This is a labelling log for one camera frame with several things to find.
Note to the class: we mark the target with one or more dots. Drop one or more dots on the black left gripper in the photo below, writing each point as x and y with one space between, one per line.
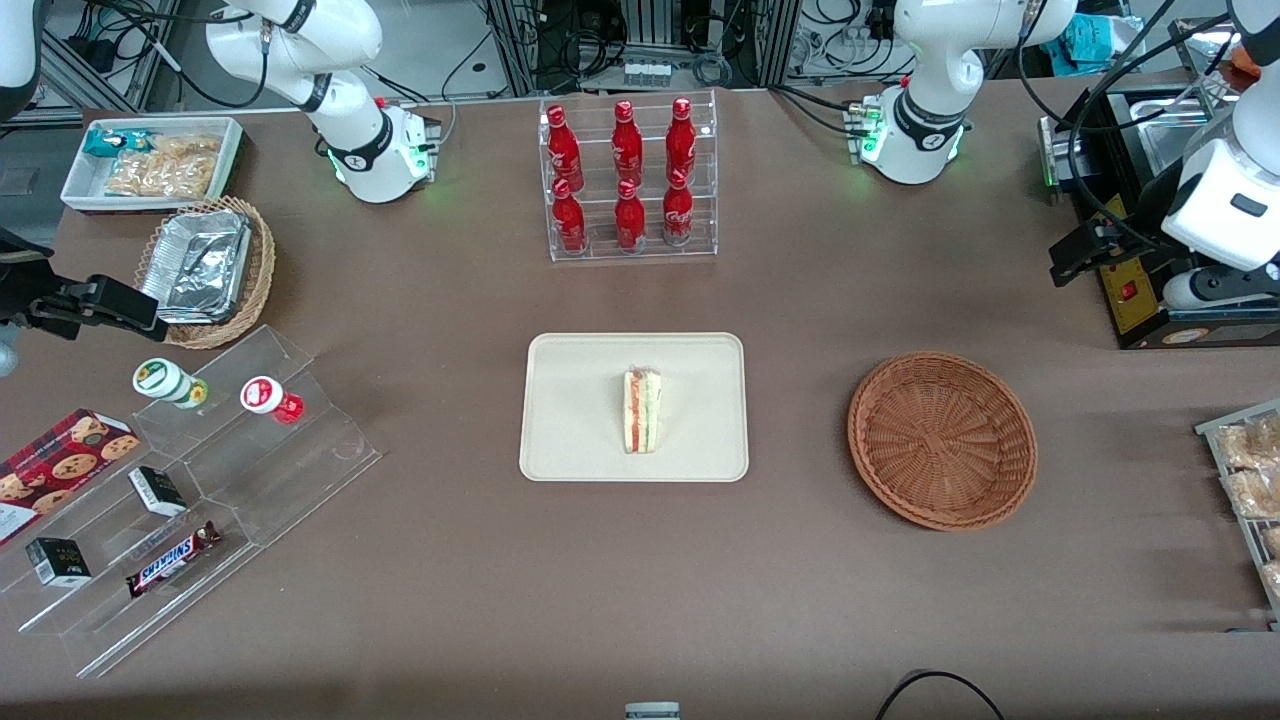
1143 211

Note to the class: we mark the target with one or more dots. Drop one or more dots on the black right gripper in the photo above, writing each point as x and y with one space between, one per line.
22 290

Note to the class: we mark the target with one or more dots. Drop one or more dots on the triangular sandwich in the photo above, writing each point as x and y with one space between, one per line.
643 410

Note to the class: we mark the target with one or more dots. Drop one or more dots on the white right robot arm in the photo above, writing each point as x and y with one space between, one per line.
340 120

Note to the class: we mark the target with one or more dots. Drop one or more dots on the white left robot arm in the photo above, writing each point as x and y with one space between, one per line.
930 60

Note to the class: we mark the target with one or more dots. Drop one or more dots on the silver foil tray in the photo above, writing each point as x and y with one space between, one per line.
195 265

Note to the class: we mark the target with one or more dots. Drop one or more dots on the oval tan wicker basket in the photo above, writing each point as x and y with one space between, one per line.
255 290

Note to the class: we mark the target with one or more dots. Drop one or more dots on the round brown wicker basket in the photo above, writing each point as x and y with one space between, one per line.
940 440

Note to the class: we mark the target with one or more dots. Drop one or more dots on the beige rectangular serving tray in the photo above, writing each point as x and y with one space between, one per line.
570 410

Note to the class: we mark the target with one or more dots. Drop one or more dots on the green lid drink bottle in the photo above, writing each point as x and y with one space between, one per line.
165 380

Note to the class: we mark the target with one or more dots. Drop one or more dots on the black hot food display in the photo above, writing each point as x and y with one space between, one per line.
1140 315

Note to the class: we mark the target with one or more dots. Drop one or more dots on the white rectangular snack bin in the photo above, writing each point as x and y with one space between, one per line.
85 190

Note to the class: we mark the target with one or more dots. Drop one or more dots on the clear bag of crackers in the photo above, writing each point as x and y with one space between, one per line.
190 145
160 178

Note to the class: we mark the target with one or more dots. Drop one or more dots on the steel food pan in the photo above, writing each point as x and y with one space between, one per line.
1170 145

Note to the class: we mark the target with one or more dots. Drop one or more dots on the green snack packet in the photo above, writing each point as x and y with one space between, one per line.
105 142

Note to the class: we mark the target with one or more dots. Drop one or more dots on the red lid drink bottle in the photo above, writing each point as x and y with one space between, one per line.
268 397

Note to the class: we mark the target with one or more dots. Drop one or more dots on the red tartan cookie box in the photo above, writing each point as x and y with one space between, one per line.
60 465

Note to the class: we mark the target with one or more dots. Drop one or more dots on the small black box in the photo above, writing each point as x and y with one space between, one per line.
58 562
158 490

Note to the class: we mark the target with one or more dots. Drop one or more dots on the teal plastic bag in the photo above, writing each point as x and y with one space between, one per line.
1095 40

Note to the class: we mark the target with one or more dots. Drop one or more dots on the clear acrylic stepped stand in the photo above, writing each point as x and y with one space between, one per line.
300 470
120 610

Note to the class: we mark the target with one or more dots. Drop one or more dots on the Snickers chocolate bar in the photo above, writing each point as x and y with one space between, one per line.
172 560

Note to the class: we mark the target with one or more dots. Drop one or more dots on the wrapped pastry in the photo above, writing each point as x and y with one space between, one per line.
1273 578
1252 445
1273 540
1258 493

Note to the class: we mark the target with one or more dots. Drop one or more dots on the red cola bottle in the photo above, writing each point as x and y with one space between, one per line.
630 220
627 145
569 220
564 150
681 140
677 212

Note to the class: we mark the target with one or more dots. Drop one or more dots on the clear acrylic bottle rack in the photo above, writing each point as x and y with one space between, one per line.
600 250

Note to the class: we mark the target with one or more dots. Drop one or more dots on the small grey device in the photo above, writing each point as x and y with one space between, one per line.
652 711

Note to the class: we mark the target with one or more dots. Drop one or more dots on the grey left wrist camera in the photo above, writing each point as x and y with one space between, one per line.
1210 287

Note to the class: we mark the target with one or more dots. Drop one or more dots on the aluminium frame rack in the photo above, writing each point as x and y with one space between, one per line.
520 45

